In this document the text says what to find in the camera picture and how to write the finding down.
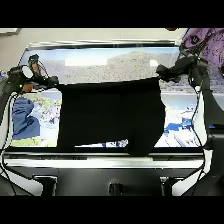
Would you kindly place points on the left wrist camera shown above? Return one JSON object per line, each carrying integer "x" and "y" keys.
{"x": 33, "y": 60}

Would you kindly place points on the brown garment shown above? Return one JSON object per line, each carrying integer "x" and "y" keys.
{"x": 28, "y": 87}

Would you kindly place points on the purple printed garment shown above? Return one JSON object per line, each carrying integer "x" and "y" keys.
{"x": 213, "y": 41}

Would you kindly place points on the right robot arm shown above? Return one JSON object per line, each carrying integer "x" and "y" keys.
{"x": 213, "y": 113}

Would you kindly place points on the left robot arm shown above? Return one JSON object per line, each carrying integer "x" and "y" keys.
{"x": 13, "y": 83}

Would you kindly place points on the blue garment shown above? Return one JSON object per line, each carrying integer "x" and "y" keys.
{"x": 25, "y": 120}

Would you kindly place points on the black garment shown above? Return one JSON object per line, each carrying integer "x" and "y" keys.
{"x": 110, "y": 113}

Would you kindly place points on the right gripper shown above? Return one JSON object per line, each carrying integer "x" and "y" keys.
{"x": 168, "y": 72}

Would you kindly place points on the silver frame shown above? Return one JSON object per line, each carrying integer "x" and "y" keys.
{"x": 100, "y": 163}

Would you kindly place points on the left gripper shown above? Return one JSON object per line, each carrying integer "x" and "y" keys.
{"x": 50, "y": 82}

